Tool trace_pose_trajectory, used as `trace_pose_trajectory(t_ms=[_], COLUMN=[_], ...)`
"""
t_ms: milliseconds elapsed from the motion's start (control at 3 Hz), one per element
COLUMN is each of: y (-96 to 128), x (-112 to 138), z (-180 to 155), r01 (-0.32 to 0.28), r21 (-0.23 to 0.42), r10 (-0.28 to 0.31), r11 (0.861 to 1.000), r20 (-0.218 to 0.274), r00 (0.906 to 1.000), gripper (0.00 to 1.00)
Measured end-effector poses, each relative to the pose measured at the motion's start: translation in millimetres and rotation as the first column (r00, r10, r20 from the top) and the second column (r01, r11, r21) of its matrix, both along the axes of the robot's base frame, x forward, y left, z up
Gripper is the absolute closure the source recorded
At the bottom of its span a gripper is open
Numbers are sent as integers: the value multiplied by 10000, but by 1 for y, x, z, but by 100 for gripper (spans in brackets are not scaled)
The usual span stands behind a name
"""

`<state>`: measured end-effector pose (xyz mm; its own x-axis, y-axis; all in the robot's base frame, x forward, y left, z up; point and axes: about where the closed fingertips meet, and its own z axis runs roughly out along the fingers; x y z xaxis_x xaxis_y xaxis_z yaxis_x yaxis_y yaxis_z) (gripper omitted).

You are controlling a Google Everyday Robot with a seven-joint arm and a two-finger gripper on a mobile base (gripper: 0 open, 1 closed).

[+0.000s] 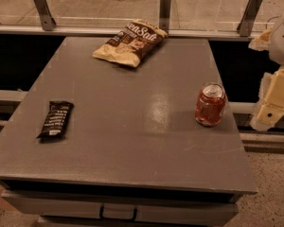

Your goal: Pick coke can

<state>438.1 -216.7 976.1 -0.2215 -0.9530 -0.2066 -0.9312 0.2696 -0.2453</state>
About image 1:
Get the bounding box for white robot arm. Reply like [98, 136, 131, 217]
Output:
[248, 12, 284, 131]

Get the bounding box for left metal railing bracket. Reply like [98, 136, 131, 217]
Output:
[33, 0, 56, 31]

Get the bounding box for black snack bar wrapper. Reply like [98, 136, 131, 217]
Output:
[38, 101, 74, 139]

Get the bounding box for black drawer handle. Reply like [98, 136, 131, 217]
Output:
[99, 204, 137, 221]

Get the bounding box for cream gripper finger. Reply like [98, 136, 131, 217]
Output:
[250, 73, 284, 131]
[248, 28, 272, 51]

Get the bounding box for sea salt chip bag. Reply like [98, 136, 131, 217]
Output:
[93, 20, 168, 68]

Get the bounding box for right metal railing bracket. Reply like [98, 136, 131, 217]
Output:
[237, 0, 263, 37]

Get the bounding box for grey cabinet drawer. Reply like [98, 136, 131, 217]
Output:
[2, 190, 238, 227]

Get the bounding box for metal railing bracket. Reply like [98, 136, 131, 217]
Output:
[33, 0, 56, 31]
[159, 0, 171, 32]
[237, 0, 263, 37]

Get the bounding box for red coke can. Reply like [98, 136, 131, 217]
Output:
[195, 82, 226, 127]

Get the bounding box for middle metal railing bracket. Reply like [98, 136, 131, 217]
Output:
[159, 0, 171, 32]

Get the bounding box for grey horizontal rail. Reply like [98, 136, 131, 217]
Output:
[0, 24, 260, 42]

